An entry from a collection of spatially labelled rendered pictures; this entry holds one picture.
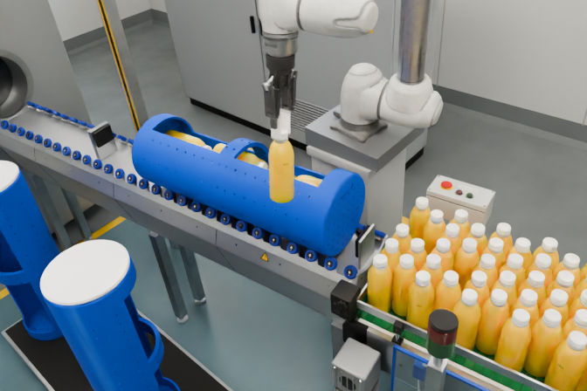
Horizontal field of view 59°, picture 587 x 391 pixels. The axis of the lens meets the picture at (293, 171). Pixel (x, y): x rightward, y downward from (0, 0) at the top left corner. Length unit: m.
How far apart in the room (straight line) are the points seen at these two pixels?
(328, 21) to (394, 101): 0.81
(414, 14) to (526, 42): 2.42
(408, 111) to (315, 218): 0.60
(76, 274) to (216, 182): 0.53
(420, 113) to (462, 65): 2.47
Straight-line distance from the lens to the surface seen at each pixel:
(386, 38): 3.06
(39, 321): 3.01
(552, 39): 4.08
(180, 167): 1.90
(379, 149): 2.05
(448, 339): 1.22
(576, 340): 1.45
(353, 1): 1.19
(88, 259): 1.84
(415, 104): 1.94
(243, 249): 1.93
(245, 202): 1.73
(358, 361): 1.62
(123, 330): 1.84
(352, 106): 2.04
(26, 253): 2.54
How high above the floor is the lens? 2.20
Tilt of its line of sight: 36 degrees down
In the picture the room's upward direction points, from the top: 6 degrees counter-clockwise
